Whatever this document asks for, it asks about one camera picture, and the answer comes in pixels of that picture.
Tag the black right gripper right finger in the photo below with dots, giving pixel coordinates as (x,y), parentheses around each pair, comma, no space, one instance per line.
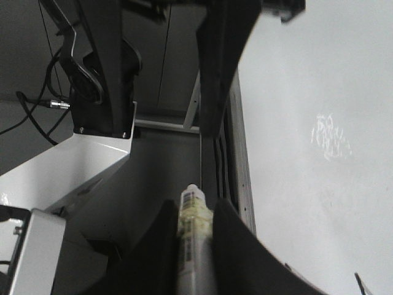
(243,265)

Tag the white grey robot arm link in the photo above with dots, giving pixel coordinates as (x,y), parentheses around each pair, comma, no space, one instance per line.
(30,248)

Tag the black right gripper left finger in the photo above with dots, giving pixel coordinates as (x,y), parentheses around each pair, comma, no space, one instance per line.
(149,268)

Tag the white whiteboard with metal frame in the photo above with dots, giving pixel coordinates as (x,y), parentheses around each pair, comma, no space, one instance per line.
(317,106)

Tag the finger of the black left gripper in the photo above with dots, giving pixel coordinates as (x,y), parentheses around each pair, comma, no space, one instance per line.
(99,63)
(221,39)

